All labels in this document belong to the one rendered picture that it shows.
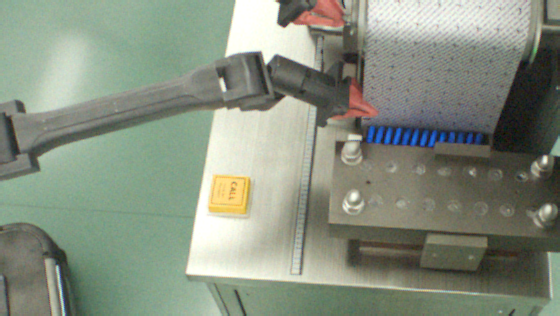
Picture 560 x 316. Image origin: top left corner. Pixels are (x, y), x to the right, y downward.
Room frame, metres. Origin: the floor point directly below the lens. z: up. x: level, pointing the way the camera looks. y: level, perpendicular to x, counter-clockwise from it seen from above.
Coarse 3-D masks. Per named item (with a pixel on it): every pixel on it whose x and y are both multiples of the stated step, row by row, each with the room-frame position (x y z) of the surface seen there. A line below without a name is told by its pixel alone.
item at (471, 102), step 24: (384, 72) 0.68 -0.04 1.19; (408, 72) 0.68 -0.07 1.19; (432, 72) 0.67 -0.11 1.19; (456, 72) 0.67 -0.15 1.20; (384, 96) 0.68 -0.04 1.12; (408, 96) 0.68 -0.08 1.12; (432, 96) 0.68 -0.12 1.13; (456, 96) 0.67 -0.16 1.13; (480, 96) 0.67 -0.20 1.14; (504, 96) 0.67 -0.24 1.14; (384, 120) 0.68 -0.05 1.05; (408, 120) 0.68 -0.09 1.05; (432, 120) 0.68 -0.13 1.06; (456, 120) 0.67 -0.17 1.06; (480, 120) 0.67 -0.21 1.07
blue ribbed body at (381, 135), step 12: (372, 132) 0.65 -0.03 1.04; (384, 132) 0.66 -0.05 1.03; (396, 132) 0.66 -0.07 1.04; (408, 132) 0.66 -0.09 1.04; (420, 132) 0.67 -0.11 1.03; (432, 132) 0.66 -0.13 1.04; (444, 132) 0.66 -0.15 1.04; (408, 144) 0.65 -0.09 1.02; (420, 144) 0.64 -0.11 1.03; (432, 144) 0.64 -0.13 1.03; (480, 144) 0.65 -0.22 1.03
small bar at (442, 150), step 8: (440, 144) 0.63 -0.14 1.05; (448, 144) 0.63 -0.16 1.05; (456, 144) 0.63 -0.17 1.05; (464, 144) 0.64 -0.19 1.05; (472, 144) 0.64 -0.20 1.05; (440, 152) 0.62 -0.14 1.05; (448, 152) 0.62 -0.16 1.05; (456, 152) 0.62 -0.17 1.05; (464, 152) 0.62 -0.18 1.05; (472, 152) 0.62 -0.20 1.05; (480, 152) 0.62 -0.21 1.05; (488, 152) 0.62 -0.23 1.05; (456, 160) 0.61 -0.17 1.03; (464, 160) 0.61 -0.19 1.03; (472, 160) 0.61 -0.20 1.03; (480, 160) 0.61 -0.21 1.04; (488, 160) 0.61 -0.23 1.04
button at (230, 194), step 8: (216, 176) 0.62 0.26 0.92; (224, 176) 0.62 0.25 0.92; (232, 176) 0.62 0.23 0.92; (240, 176) 0.62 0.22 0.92; (216, 184) 0.60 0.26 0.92; (224, 184) 0.60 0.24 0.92; (232, 184) 0.60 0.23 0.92; (240, 184) 0.60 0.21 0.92; (248, 184) 0.60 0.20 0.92; (216, 192) 0.58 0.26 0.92; (224, 192) 0.58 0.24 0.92; (232, 192) 0.58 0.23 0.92; (240, 192) 0.58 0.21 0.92; (248, 192) 0.59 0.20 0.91; (208, 200) 0.57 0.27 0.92; (216, 200) 0.56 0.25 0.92; (224, 200) 0.57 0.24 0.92; (232, 200) 0.57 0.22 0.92; (240, 200) 0.57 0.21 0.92; (216, 208) 0.55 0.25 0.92; (224, 208) 0.55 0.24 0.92; (232, 208) 0.55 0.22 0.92; (240, 208) 0.55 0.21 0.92
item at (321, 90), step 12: (312, 72) 0.69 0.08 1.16; (336, 72) 0.71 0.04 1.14; (312, 84) 0.67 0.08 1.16; (324, 84) 0.67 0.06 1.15; (336, 84) 0.68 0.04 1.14; (300, 96) 0.65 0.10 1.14; (312, 96) 0.66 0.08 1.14; (324, 96) 0.66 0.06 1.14; (336, 96) 0.66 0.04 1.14; (324, 108) 0.65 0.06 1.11; (336, 108) 0.63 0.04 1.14; (324, 120) 0.63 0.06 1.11
